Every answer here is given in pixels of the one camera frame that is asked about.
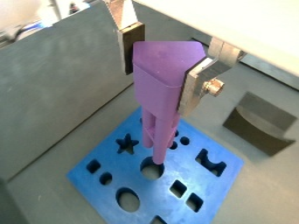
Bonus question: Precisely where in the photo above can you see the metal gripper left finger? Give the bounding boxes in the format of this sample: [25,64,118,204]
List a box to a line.
[103,0,146,74]

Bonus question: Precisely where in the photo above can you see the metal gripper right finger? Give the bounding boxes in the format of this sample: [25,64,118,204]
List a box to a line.
[178,37,246,116]

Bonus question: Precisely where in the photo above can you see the purple three prong peg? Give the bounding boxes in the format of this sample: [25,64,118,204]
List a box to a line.
[134,41,206,165]

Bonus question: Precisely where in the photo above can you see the blue shape sorter board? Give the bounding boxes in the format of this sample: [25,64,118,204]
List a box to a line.
[69,110,243,224]

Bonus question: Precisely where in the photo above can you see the grey enclosure wall panel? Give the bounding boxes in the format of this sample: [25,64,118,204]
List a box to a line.
[0,0,146,182]

